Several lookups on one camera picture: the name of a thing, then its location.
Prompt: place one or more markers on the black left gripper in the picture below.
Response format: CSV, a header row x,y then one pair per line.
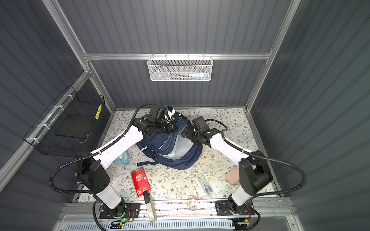
x,y
171,128

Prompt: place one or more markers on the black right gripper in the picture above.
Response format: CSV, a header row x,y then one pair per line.
x,y
189,135

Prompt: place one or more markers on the navy blue student backpack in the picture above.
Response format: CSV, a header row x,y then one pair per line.
x,y
170,150

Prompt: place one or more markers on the light blue cloth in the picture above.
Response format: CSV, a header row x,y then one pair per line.
x,y
179,147

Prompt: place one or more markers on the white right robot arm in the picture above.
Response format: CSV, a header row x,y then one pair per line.
x,y
254,171

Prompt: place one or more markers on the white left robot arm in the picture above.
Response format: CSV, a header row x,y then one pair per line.
x,y
94,175

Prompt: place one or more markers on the pink pouch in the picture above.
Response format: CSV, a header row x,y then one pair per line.
x,y
233,176

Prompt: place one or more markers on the white tube in basket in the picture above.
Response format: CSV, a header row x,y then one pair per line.
x,y
201,76

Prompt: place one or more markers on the clear blue pen case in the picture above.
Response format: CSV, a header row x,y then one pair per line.
x,y
205,184

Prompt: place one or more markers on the red notebook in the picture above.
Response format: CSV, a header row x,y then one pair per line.
x,y
140,180

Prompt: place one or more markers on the small clear packet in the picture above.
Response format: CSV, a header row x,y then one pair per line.
x,y
192,203

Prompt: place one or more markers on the black silver stapler tool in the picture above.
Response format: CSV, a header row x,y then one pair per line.
x,y
150,206

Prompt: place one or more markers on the white wire mesh basket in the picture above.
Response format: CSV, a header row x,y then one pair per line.
x,y
177,68

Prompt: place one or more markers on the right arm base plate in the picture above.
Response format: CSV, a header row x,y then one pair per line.
x,y
230,208

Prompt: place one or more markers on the black wire wall basket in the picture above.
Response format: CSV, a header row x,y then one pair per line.
x,y
73,128

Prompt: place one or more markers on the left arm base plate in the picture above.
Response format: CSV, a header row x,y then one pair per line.
x,y
127,211

